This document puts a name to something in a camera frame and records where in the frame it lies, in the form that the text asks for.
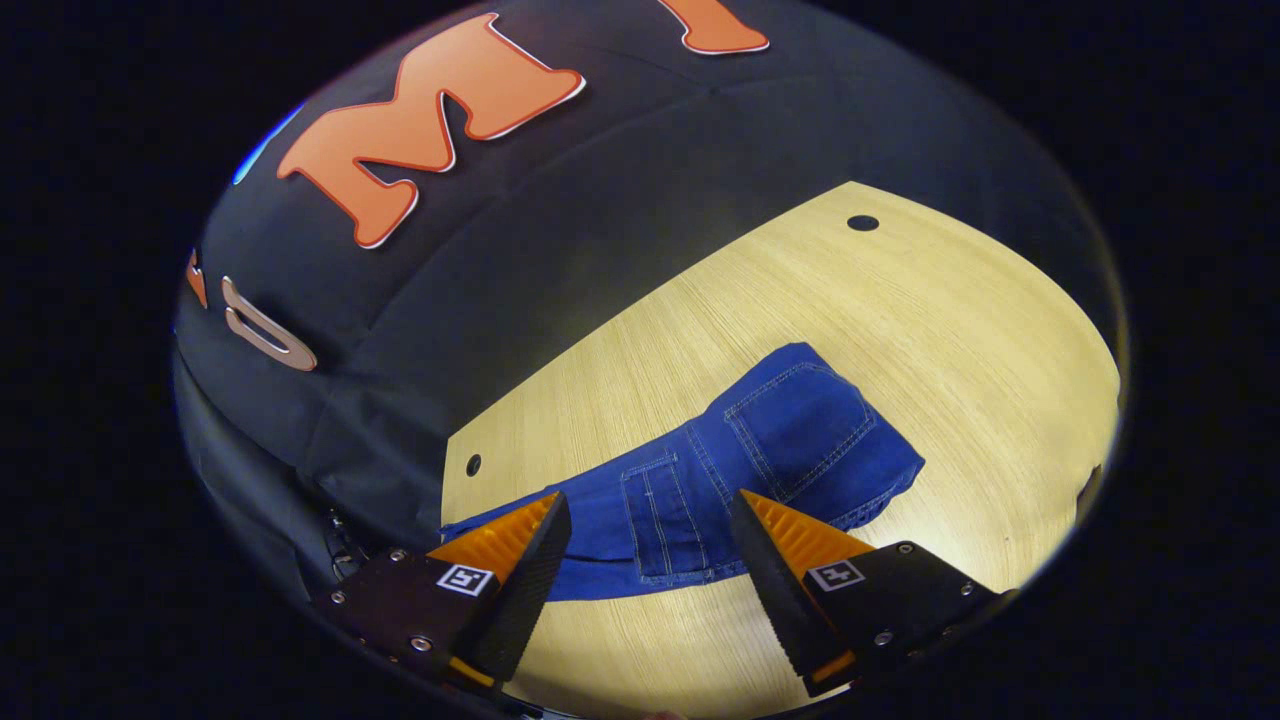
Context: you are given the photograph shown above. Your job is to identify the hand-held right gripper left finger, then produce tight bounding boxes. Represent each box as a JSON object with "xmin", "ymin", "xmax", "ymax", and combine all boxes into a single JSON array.
[{"xmin": 315, "ymin": 490, "xmax": 573, "ymax": 691}]

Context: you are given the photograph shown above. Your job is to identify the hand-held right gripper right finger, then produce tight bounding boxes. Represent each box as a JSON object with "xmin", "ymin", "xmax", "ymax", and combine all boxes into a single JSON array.
[{"xmin": 730, "ymin": 489, "xmax": 1006, "ymax": 699}]

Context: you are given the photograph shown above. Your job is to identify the blue denim jeans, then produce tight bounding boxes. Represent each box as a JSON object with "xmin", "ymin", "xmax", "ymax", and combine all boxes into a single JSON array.
[{"xmin": 440, "ymin": 342, "xmax": 926, "ymax": 603}]

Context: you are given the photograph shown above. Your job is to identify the black backdrop cloth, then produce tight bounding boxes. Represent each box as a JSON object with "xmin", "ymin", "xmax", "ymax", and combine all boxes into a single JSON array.
[{"xmin": 172, "ymin": 0, "xmax": 1101, "ymax": 601}]

